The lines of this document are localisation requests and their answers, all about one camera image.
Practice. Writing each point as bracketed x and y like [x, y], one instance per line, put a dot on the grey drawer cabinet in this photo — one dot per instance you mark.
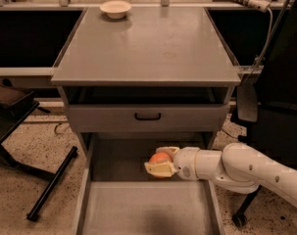
[155, 56]

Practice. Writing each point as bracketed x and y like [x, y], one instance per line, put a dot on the black stand with tray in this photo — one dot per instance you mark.
[16, 104]

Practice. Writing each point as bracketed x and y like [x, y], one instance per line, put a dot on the white bowl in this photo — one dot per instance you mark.
[116, 9]

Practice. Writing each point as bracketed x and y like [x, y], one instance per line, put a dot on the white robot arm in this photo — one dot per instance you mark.
[237, 167]

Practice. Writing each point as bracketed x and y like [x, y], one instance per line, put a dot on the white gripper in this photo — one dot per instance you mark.
[185, 163]

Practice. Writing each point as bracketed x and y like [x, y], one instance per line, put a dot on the black office chair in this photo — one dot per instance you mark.
[268, 109]

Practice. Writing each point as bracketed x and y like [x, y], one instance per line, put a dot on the closed grey drawer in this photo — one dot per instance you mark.
[120, 118]

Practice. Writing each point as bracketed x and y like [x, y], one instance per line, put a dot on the open grey drawer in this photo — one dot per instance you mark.
[118, 197]

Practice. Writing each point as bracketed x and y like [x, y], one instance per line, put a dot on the orange fruit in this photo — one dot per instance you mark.
[160, 157]

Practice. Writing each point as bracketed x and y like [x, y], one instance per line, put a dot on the black drawer handle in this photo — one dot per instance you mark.
[141, 117]

